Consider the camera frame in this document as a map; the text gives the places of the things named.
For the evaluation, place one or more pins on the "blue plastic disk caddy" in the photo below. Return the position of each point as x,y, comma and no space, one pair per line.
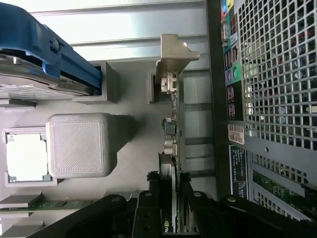
29,32

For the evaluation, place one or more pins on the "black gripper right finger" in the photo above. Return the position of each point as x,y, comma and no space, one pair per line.
210,220

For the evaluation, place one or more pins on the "white barcode sticker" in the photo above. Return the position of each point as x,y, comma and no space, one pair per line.
236,134

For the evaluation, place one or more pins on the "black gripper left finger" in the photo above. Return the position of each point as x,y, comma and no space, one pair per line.
146,218

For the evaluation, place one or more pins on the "grey perforated PC case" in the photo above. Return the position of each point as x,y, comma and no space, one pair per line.
277,81

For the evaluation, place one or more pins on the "green RAM stick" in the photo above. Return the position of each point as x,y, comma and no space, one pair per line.
49,204

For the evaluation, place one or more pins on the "grey 3D-printed parts rack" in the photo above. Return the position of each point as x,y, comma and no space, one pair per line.
79,146

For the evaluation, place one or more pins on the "silver CPU chip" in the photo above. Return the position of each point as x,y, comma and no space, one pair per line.
26,157

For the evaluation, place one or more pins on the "coloured port label sticker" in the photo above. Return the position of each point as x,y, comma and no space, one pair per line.
232,72

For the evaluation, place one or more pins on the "dark blue text label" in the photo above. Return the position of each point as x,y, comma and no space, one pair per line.
238,171

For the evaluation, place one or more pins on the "silver hard disk drive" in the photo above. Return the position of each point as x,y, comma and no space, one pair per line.
29,84

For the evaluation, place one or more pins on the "green expansion card in case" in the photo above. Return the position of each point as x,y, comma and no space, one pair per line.
280,191

